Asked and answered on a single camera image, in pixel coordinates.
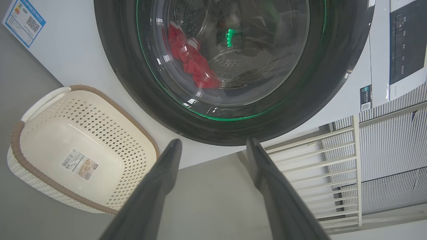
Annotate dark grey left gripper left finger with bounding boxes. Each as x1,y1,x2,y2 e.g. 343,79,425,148
99,139,183,240

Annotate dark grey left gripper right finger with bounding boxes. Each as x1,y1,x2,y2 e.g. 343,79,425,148
246,138,331,240

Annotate glass washing machine door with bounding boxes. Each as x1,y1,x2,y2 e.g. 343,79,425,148
94,0,375,146

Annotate red and white garment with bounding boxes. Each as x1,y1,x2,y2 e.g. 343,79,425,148
166,23,222,89

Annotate white printed product label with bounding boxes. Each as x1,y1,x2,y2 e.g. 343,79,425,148
60,149,99,181

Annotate cream laundry basket brown rim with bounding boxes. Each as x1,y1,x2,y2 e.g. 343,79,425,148
7,85,161,215

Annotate white washing machine body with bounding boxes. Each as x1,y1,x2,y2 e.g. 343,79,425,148
3,0,427,169

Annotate dark appliance control panel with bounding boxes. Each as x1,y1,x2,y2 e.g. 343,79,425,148
389,0,427,85

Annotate white slatted railing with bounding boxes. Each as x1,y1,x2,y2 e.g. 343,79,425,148
238,115,363,234

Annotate ribbed grey panel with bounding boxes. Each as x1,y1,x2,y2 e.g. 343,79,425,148
329,85,427,215

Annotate small dark QR sticker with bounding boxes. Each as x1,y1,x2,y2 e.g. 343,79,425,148
360,85,372,112

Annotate blue energy label sticker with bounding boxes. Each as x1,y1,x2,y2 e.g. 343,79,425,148
2,0,46,48

